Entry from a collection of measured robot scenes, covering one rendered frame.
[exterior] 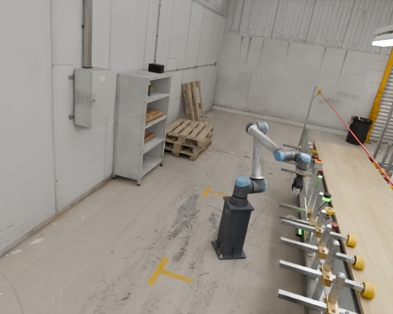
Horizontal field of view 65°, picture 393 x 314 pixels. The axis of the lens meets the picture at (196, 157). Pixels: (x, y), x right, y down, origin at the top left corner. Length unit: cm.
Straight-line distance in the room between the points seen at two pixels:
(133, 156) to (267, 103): 653
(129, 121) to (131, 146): 36
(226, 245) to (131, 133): 204
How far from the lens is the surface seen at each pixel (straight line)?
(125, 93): 430
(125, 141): 446
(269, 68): 1013
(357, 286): 207
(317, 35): 1014
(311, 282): 237
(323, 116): 1034
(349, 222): 286
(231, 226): 325
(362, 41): 1031
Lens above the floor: 211
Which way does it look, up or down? 21 degrees down
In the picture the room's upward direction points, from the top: 9 degrees clockwise
